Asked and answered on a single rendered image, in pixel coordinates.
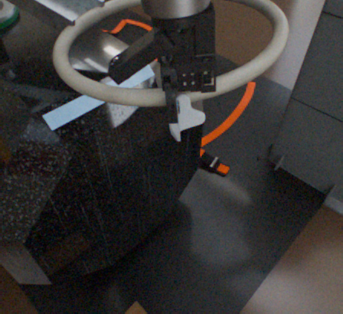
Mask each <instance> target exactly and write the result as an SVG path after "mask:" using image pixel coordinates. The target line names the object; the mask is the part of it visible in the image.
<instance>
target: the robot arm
mask: <svg viewBox="0 0 343 314"><path fill-rule="evenodd" d="M141 3H142V10H143V11H144V13H146V14H147V15H149V16H151V22H152V25H153V26H155V27H154V28H153V29H152V30H150V31H149V32H147V33H146V34H145V35H144V36H143V37H141V38H139V39H138V40H137V41H136V42H135V43H133V44H132V45H130V47H128V48H126V49H125V50H124V51H122V53H119V54H117V55H116V56H114V58H112V60H111V61H110V63H109V68H108V71H107V75H108V77H109V78H111V79H112V80H113V81H114V82H115V83H117V85H120V84H121V83H123V82H125V81H126V80H128V79H129V78H130V77H133V75H134V74H136V73H138V72H139V71H140V70H141V69H142V68H145V67H147V66H148V65H149V64H150V63H151V62H153V61H154V60H156V59H157V60H158V62H159V63H160V74H161V79H162V89H163V92H165V102H166V109H167V114H168V122H169V125H170V130H171V134H172V136H173V137H174V138H175V139H176V140H177V141H181V139H180V131H182V130H184V129H187V128H191V127H193V126H196V125H199V124H202V123H203V122H204V121H205V115H204V113H203V112H201V111H200V110H194V109H193V108H192V107H191V101H190V98H189V96H188V95H187V94H178V95H177V96H176V92H175V91H176V90H178V92H185V91H191V93H193V92H201V93H215V92H217V60H216V57H215V18H216V11H215V10H214V4H213V2H210V0H141ZM212 70H214V85H207V86H206V85H204V84H210V83H211V77H212V74H211V71H212ZM178 101H179V104H178Z"/></svg>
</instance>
